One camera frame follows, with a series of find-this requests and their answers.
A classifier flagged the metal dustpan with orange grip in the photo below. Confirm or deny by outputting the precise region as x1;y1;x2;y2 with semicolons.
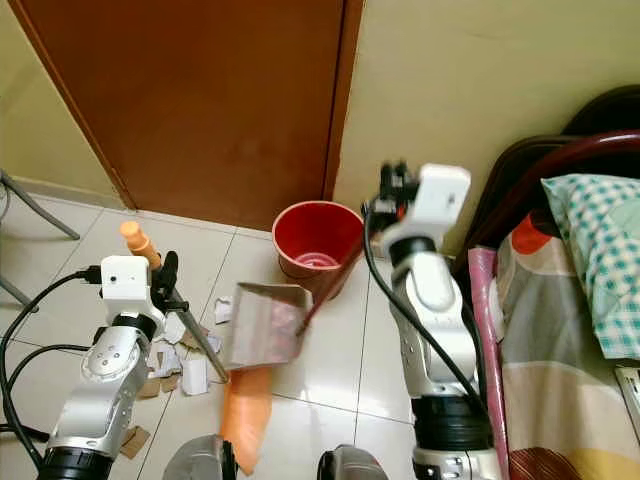
119;219;310;386

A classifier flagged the orange broom with brown stick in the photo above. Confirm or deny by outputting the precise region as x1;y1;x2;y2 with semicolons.
219;204;397;479

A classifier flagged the white crumpled paper scrap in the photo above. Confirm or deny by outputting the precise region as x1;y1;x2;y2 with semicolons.
159;309;192;347

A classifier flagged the small white paper scrap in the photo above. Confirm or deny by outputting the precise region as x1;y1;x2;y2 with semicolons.
212;296;237;324

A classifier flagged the red plastic bucket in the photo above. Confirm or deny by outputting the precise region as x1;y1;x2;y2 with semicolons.
271;199;367;292

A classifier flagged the dark wooden bed headboard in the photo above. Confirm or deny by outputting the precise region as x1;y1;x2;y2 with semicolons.
454;84;640;273

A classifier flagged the pink mattress edge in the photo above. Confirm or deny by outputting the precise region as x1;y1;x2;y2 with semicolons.
467;245;513;480

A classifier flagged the brown wooden door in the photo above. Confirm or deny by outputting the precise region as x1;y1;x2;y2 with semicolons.
8;0;348;232

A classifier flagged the grey left robot foot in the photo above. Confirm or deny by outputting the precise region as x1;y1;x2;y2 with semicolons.
160;434;231;480

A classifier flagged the grey robot foot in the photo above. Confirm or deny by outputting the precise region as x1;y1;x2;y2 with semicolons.
160;434;231;480
316;444;392;480

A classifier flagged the green white checkered pillow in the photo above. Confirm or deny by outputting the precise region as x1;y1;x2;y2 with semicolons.
541;172;640;362

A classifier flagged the grey right robot foot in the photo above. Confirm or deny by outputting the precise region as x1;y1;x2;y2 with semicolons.
316;444;392;480

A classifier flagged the white flat device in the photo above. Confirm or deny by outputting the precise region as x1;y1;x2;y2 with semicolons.
614;364;640;422

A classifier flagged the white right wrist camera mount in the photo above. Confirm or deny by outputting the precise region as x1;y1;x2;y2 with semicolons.
409;162;474;242

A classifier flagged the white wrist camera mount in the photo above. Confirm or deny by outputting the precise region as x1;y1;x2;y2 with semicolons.
99;255;157;317
409;162;474;242

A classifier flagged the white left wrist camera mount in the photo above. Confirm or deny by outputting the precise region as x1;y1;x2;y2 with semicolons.
99;255;157;317

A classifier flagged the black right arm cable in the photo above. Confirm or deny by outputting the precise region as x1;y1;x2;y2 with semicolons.
362;198;493;403

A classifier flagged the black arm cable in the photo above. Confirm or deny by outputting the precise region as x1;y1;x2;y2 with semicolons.
362;198;493;403
0;267;104;473

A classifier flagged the brown door frame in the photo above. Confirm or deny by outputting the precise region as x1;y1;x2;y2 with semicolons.
321;0;367;203

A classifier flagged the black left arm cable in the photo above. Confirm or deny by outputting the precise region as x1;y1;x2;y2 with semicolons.
0;267;104;473

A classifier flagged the black curved floor cable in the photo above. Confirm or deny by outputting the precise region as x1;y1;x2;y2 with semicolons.
0;424;53;443

